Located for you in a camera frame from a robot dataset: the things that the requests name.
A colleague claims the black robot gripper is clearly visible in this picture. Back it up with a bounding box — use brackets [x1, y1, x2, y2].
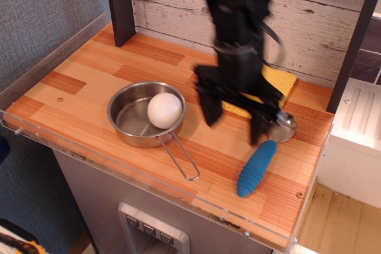
[194, 42, 285, 145]

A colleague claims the blue handled metal spoon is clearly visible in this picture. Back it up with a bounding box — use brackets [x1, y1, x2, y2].
[236, 112, 296, 197]

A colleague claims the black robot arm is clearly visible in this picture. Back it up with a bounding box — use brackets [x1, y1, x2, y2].
[194, 0, 283, 145]

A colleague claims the folded yellow cloth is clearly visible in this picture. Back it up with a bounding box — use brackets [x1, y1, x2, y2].
[222, 65, 297, 119]

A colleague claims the white egg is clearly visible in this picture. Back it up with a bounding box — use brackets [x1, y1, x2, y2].
[147, 92, 183, 129]

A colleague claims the small steel saucepan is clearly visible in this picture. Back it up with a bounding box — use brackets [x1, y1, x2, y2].
[107, 81, 200, 181]

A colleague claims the white toy sink unit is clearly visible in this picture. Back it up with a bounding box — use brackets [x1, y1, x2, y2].
[317, 79, 380, 208]

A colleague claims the silver dispenser panel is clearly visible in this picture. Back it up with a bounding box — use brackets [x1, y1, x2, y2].
[118, 202, 191, 253]

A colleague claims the grey toy fridge cabinet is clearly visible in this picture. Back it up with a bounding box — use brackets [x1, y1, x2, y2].
[54, 151, 272, 253]

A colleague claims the clear acrylic edge guard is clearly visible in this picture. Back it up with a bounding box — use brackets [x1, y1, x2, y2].
[4, 104, 333, 253]

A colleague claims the yellow object bottom left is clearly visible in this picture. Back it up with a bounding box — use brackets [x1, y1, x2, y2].
[1, 234, 46, 254]

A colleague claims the dark left shelf post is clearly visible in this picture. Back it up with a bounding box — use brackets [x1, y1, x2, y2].
[108, 0, 136, 47]

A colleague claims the dark shelf post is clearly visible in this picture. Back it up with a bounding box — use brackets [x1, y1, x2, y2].
[326, 0, 378, 114]
[108, 0, 136, 47]

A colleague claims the dark right shelf post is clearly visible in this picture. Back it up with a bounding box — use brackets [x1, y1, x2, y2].
[326, 0, 378, 114]

